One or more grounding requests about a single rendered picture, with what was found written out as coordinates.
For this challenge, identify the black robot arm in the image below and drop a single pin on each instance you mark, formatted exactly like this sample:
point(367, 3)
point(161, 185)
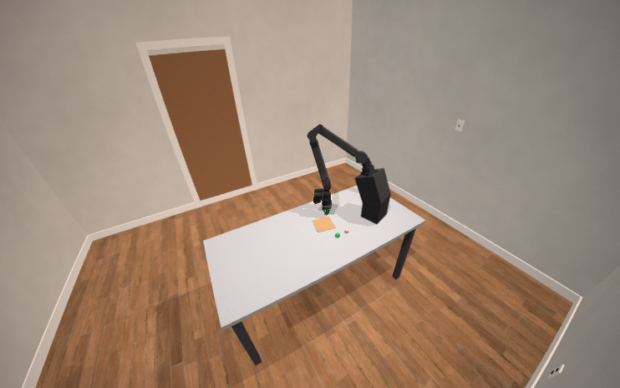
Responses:
point(362, 158)

